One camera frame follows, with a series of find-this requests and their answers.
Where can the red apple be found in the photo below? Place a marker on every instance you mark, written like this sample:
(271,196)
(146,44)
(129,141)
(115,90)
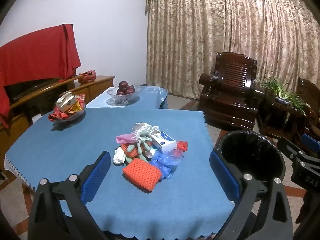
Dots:
(130,89)
(120,92)
(123,84)

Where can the white floral table cover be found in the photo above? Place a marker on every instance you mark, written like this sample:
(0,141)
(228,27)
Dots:
(15,172)

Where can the red cloth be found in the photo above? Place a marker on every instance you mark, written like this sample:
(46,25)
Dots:
(37,55)

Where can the potted green plant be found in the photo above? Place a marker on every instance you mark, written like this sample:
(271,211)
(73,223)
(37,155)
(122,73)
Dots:
(282,90)

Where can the beige patterned curtain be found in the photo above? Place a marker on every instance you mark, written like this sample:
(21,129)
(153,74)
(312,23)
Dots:
(200,30)

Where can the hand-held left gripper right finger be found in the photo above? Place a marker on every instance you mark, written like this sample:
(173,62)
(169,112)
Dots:
(225,177)

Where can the black lined trash bin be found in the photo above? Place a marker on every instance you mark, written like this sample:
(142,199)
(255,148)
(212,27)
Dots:
(250,152)

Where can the glass fruit bowl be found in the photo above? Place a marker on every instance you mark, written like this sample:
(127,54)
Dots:
(122,98)

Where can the white tissue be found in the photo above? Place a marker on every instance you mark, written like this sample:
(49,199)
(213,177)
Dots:
(118,157)

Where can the red snack packet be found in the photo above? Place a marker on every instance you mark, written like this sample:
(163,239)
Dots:
(80,101)

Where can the orange foam fruit net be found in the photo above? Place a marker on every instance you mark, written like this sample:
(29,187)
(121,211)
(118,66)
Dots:
(141,175)
(125,148)

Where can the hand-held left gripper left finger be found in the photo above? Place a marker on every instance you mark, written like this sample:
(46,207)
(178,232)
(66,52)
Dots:
(96,177)

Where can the glass snack dish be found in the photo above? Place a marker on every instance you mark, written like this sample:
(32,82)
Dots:
(72,115)

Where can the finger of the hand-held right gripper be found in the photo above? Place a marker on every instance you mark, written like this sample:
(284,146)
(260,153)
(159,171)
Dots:
(311,143)
(290,148)

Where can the green rubber glove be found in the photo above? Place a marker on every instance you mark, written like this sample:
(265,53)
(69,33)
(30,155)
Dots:
(141,142)

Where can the white wrapper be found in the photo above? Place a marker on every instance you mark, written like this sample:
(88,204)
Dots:
(141,127)

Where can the white yellow carton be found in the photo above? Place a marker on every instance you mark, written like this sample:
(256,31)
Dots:
(65,102)

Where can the red foil wrapper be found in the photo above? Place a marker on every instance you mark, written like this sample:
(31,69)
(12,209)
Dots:
(58,116)

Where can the blue plastic bag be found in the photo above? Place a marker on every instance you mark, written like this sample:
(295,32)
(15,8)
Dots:
(165,162)

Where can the black television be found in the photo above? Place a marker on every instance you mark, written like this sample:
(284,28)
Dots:
(25,90)

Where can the wooden cabinet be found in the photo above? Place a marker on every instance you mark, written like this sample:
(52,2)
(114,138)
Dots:
(100,85)

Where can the dark wooden armchair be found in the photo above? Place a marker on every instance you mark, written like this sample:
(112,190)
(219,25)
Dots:
(310,92)
(235,72)

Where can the red plastic bag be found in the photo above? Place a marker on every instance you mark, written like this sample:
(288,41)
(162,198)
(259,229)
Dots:
(87,77)

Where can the white blue cardboard box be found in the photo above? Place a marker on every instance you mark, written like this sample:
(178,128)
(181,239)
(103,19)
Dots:
(162,141)

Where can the pink packet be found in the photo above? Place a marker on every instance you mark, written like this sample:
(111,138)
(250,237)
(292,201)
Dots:
(125,138)

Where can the dark wooden side table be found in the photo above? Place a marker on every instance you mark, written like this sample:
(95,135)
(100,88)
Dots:
(275,115)

